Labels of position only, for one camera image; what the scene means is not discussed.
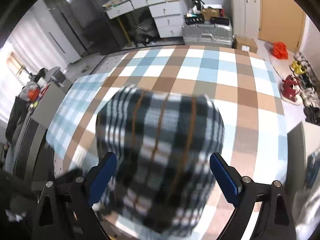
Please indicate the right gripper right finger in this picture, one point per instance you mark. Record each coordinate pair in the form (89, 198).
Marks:
(275, 219)

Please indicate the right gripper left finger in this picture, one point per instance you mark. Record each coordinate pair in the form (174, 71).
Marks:
(51, 219)

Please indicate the plaid knit cardigan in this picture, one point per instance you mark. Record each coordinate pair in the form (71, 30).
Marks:
(163, 143)

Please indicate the grey storage box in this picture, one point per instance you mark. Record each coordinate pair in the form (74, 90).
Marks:
(302, 140)

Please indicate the light blue checked blanket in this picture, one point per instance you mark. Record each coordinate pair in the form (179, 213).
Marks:
(71, 110)

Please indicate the red shoes on floor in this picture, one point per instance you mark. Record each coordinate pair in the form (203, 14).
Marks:
(290, 90)

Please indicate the brown blue checked bedsheet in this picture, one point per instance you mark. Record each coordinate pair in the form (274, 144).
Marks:
(241, 84)

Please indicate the yellow toy on floor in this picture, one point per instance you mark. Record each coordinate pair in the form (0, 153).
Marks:
(297, 68)

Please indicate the orange bag on floor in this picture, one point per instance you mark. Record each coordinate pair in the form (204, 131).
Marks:
(279, 51)

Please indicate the cardboard box on floor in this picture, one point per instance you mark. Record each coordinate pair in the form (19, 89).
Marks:
(245, 44)

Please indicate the silver aluminium suitcase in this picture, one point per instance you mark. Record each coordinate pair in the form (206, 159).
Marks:
(218, 35)

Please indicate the wooden door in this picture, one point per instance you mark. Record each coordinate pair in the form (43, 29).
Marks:
(282, 21)

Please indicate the dark grey refrigerator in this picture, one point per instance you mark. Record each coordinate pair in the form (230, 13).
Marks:
(92, 26)

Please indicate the white hard-shell suitcase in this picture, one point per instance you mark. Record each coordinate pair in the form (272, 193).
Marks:
(246, 18)

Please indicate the white drawer desk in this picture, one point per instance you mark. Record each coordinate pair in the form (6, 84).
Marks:
(167, 14)

